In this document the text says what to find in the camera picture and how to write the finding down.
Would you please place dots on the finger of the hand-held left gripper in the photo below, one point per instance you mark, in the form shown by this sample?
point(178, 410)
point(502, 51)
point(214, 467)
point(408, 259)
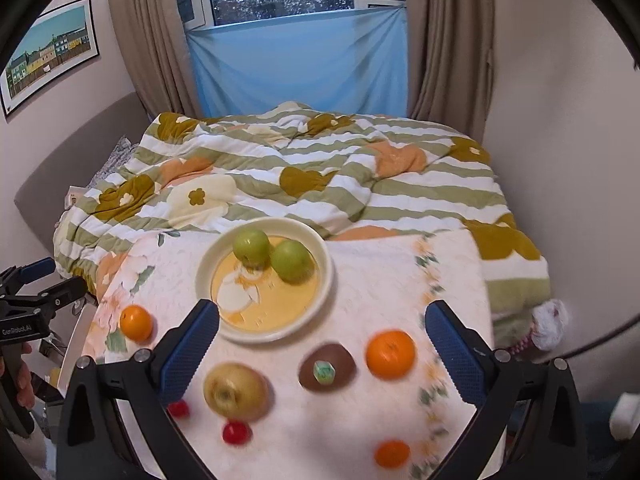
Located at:
point(35, 268)
point(65, 290)

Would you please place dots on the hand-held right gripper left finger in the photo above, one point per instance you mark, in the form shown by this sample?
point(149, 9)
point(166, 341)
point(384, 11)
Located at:
point(192, 355)

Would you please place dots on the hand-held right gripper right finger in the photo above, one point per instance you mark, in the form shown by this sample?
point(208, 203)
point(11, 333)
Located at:
point(452, 355)

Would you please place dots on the yellow apple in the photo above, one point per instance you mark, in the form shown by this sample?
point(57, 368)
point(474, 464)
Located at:
point(235, 390)

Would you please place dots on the red cherry tomato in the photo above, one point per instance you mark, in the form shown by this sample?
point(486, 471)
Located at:
point(236, 432)
point(178, 409)

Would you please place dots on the large orange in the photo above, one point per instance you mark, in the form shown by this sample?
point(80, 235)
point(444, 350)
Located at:
point(390, 353)

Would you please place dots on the small mandarin orange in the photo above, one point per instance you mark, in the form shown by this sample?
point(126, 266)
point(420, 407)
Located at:
point(392, 452)
point(136, 323)

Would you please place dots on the cream bowl with yellow inside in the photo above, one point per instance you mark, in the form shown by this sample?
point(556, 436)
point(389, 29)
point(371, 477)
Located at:
point(280, 310)

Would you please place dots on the brown kiwi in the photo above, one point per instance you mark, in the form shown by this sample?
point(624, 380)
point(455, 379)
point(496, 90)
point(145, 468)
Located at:
point(342, 366)

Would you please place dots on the person's left hand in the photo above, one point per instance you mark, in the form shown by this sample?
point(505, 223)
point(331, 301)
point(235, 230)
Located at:
point(24, 382)

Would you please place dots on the small white box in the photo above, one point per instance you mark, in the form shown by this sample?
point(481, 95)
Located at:
point(73, 199)

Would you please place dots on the white plastic bag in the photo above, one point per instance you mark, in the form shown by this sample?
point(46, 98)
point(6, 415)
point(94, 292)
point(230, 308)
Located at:
point(550, 322)

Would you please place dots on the floral white tablecloth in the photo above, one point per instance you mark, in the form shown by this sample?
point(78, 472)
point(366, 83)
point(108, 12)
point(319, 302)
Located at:
point(360, 285)

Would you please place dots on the green apple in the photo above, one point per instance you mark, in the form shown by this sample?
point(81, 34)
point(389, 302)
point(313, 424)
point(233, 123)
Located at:
point(291, 261)
point(251, 246)

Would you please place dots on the grey padded headboard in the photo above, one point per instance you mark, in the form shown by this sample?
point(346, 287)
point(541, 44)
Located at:
point(75, 150)

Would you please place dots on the grey patterned pillow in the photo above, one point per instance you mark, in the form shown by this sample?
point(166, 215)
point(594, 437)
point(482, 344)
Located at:
point(117, 155)

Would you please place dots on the white object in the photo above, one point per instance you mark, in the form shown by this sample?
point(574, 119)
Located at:
point(625, 415)

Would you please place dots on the green striped floral blanket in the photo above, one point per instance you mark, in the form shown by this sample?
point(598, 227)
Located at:
point(350, 195)

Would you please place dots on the framed picture of houses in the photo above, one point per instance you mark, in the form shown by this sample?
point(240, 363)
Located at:
point(50, 55)

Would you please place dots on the beige curtain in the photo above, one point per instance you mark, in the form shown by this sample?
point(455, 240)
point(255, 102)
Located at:
point(450, 50)
point(145, 35)

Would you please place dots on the blue window cloth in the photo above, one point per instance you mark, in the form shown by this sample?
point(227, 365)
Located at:
point(300, 60)

